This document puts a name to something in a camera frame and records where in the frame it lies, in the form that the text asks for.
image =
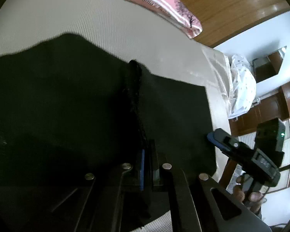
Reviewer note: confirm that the pink baby play mat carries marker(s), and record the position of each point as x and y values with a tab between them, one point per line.
159	0

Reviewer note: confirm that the wooden headboard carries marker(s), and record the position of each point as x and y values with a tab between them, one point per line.
232	4

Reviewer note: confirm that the white dotted blanket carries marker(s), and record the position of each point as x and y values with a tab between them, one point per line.
241	84

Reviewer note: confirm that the black pants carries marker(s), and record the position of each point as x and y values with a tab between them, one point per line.
62	101

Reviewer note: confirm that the dark framed wall panel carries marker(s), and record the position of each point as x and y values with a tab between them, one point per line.
263	65

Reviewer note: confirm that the person's right hand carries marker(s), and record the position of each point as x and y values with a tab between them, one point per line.
240	191

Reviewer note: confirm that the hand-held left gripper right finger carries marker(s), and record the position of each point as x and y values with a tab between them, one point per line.
157	174

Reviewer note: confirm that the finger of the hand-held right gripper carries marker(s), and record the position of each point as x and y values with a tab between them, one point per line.
218	139

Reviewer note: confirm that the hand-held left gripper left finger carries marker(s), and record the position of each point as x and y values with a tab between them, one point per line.
142	171

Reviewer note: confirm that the brown wooden cabinet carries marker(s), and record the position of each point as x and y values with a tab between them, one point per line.
268	108

